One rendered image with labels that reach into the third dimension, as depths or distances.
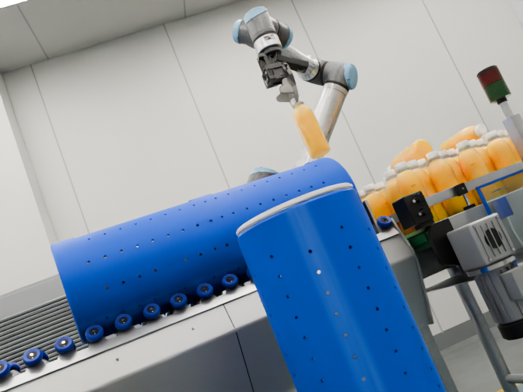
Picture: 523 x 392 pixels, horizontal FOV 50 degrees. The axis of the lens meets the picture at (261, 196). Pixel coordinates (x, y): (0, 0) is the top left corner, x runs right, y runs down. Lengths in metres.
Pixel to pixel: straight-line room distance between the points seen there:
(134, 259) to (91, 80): 3.56
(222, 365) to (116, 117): 3.49
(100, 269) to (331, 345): 0.65
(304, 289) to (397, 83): 4.15
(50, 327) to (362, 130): 2.96
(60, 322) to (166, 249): 1.79
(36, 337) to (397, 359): 2.41
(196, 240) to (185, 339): 0.26
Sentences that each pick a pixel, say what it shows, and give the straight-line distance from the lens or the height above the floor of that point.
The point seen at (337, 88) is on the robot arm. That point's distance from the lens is 2.55.
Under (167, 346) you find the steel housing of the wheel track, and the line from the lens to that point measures 1.48.
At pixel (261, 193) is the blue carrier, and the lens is 1.62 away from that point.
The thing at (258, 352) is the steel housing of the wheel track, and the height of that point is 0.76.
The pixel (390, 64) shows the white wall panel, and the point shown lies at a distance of 5.21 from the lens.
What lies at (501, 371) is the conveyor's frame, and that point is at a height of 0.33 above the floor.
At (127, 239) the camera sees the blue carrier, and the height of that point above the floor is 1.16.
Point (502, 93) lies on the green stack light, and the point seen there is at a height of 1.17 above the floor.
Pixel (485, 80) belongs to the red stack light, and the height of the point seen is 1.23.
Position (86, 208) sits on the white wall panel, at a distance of 4.60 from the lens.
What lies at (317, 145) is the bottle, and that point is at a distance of 1.84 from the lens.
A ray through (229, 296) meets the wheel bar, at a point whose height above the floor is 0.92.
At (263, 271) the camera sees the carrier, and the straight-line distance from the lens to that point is 1.14.
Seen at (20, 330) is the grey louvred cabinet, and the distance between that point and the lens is 3.28.
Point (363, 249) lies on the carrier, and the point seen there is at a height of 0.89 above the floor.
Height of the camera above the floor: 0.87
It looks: 10 degrees up
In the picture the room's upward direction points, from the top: 22 degrees counter-clockwise
